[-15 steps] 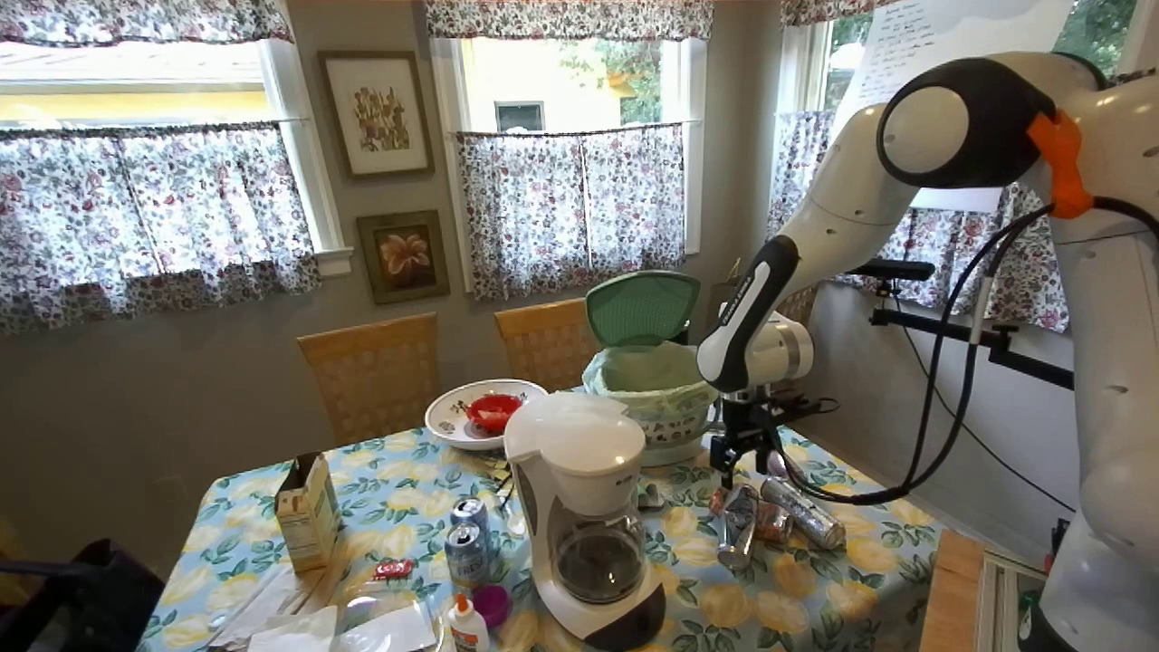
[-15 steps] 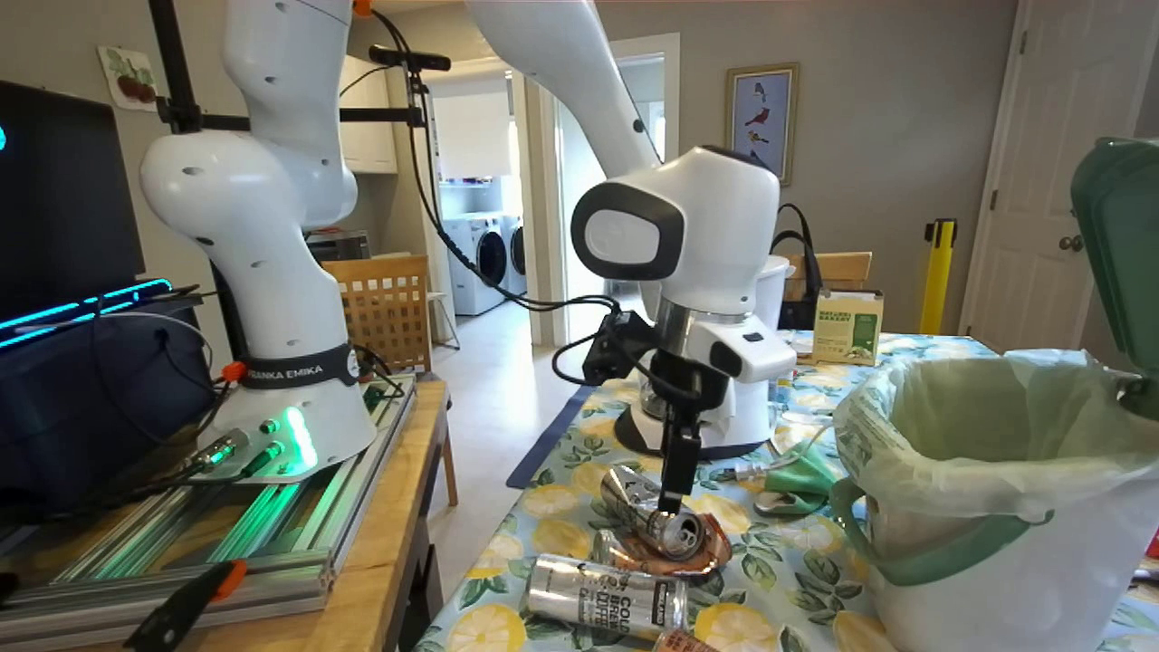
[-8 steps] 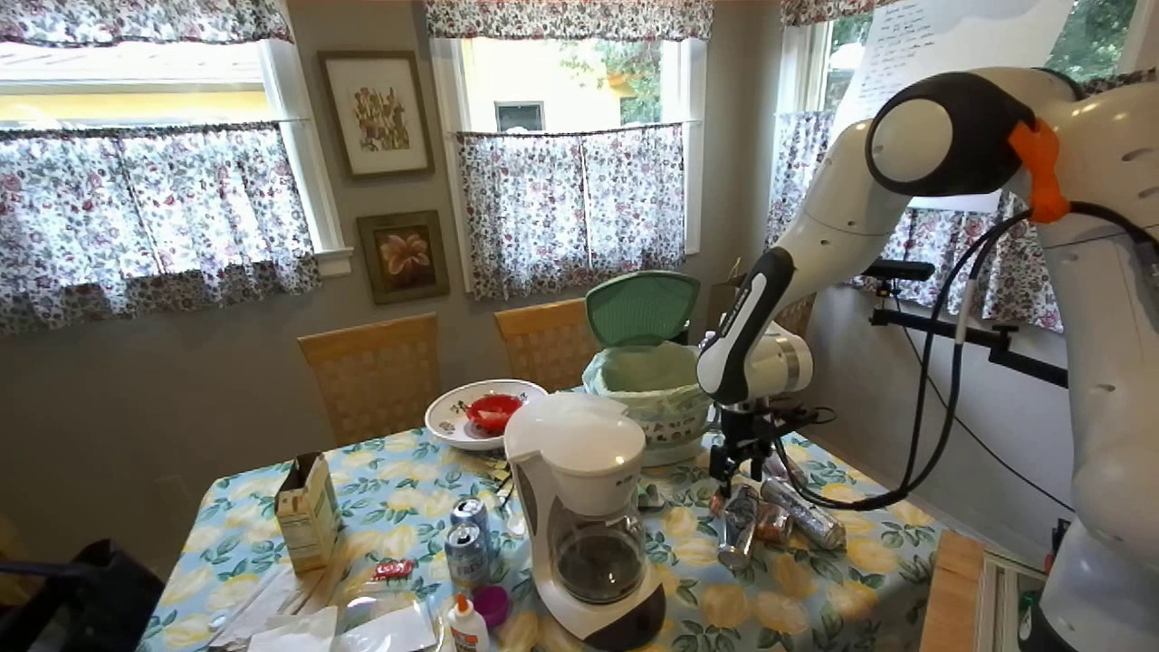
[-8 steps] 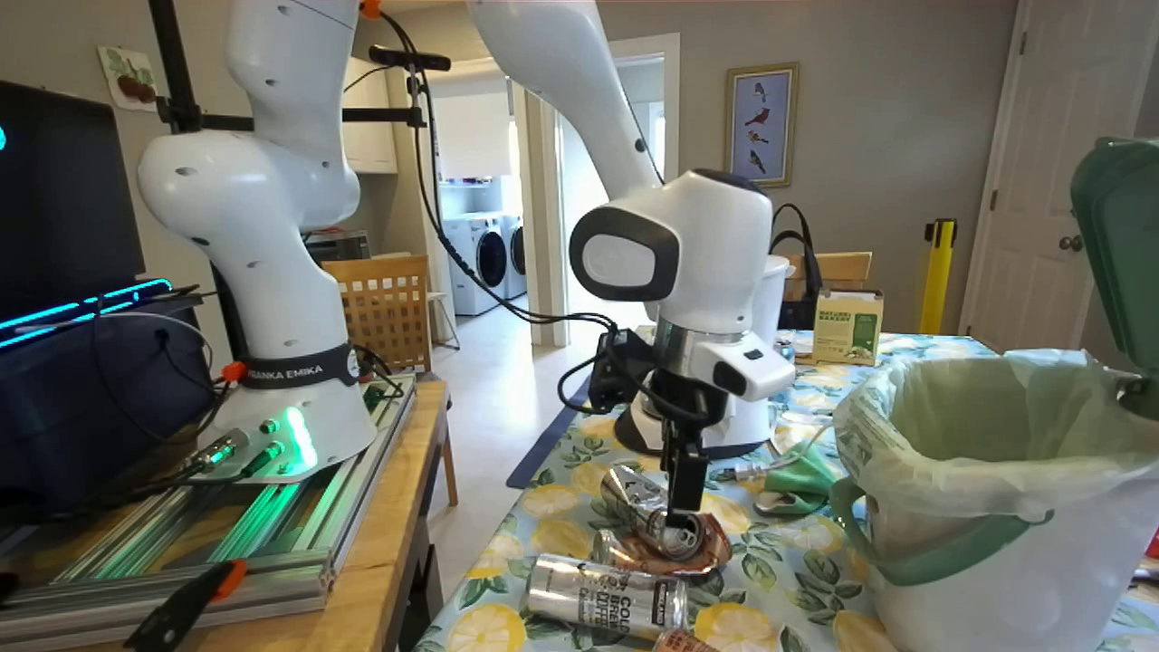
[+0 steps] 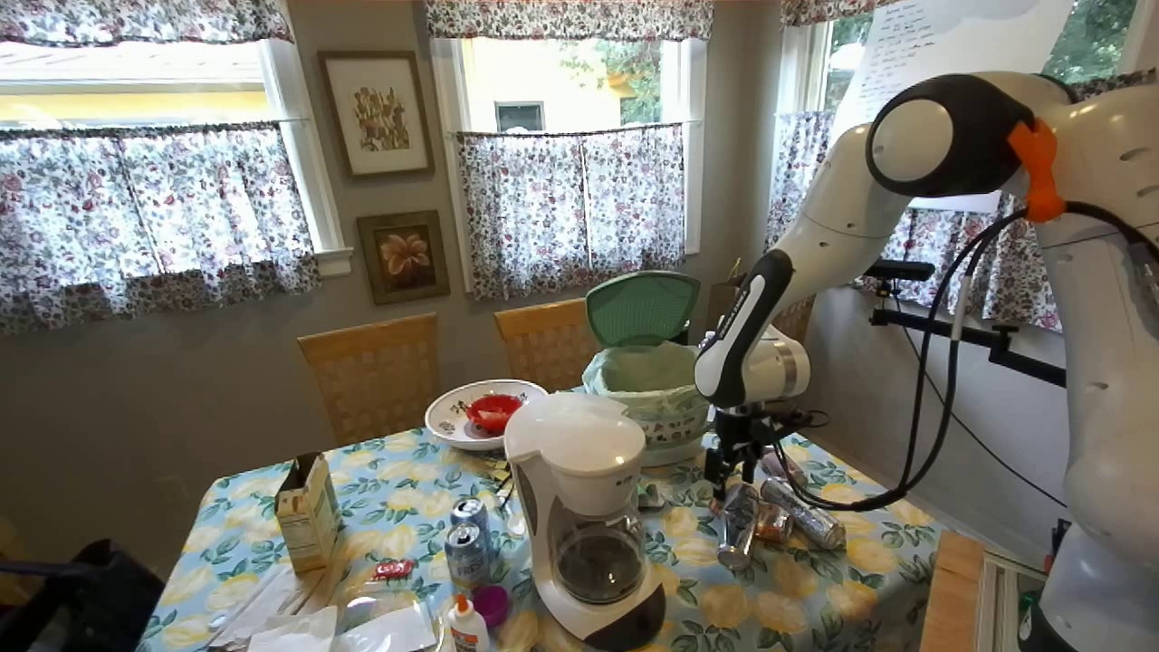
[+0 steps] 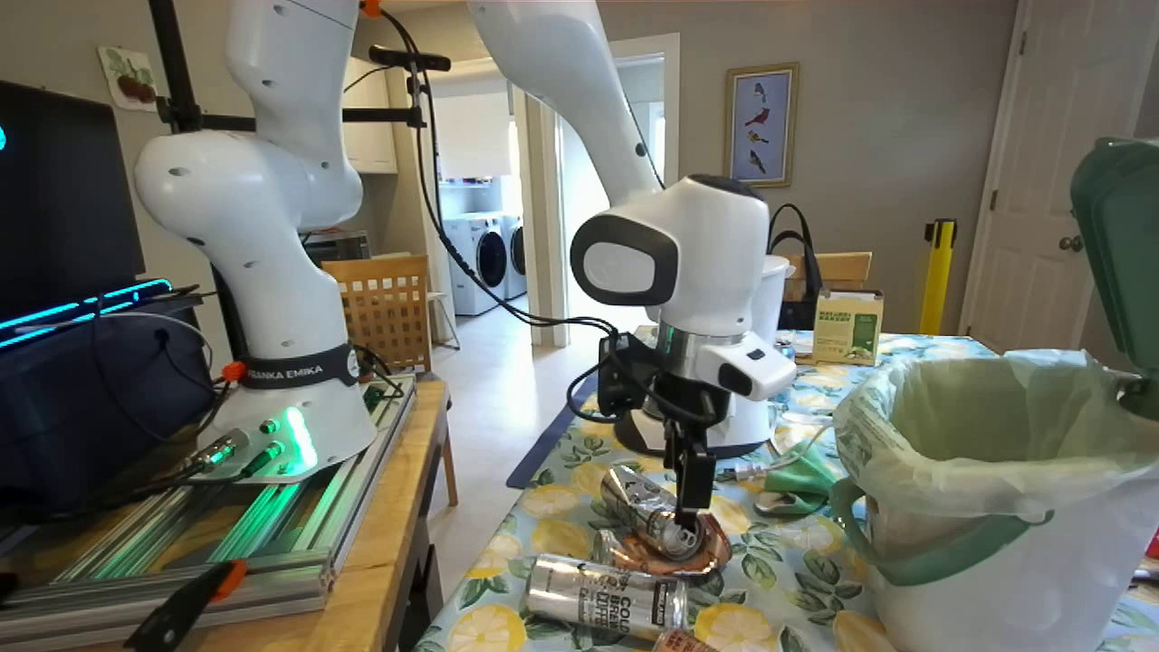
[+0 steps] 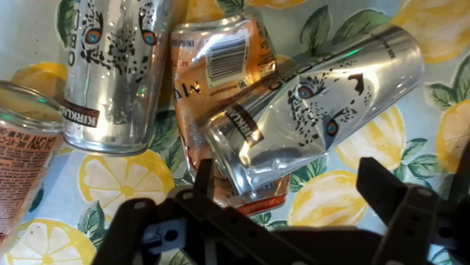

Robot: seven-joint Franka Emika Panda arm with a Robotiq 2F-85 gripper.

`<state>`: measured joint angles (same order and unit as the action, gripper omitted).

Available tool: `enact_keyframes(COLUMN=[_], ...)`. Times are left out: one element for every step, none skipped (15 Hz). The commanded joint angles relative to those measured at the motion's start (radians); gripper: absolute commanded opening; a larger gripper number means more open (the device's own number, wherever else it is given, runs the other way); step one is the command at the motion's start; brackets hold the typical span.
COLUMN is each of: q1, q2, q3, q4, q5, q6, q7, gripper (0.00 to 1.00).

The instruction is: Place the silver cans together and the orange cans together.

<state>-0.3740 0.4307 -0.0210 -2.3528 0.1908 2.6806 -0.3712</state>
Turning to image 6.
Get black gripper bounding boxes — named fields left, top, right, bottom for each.
left=648, top=359, right=733, bottom=542

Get tall uncrushed silver can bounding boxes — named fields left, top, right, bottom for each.
left=521, top=550, right=695, bottom=646

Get green plastic wrapper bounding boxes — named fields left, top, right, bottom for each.
left=759, top=448, right=847, bottom=519

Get lemon print tablecloth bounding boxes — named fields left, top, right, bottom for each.
left=413, top=328, right=1159, bottom=652

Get green white carton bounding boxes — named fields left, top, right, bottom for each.
left=807, top=287, right=889, bottom=370

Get black handbag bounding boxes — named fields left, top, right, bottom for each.
left=765, top=199, right=828, bottom=332

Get wooden chair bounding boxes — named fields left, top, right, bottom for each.
left=812, top=245, right=876, bottom=295

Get white washing machine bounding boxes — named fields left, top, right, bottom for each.
left=444, top=215, right=516, bottom=317
left=505, top=215, right=534, bottom=303

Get pale bin liner bag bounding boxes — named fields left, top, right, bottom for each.
left=829, top=344, right=1159, bottom=556

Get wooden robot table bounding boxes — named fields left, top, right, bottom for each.
left=177, top=376, right=464, bottom=652

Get wicker chair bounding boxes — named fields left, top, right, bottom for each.
left=322, top=251, right=438, bottom=376

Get white door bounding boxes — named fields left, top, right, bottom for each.
left=958, top=0, right=1159, bottom=359

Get white bin with green lid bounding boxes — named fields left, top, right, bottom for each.
left=829, top=132, right=1159, bottom=652

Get dark blue fabric cover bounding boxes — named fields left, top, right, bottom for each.
left=0, top=300, right=221, bottom=510

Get black monitor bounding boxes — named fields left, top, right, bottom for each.
left=0, top=77, right=149, bottom=322

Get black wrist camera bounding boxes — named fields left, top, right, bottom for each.
left=593, top=328, right=666, bottom=419

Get bird wall picture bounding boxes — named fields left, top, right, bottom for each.
left=720, top=62, right=803, bottom=193

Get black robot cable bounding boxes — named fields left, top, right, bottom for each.
left=403, top=12, right=632, bottom=426

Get aluminium mounting frame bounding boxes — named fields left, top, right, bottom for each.
left=0, top=373, right=422, bottom=647

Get orange handled clamp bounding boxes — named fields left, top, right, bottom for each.
left=122, top=556, right=252, bottom=652

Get small flower wall picture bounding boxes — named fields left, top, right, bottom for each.
left=96, top=42, right=168, bottom=114

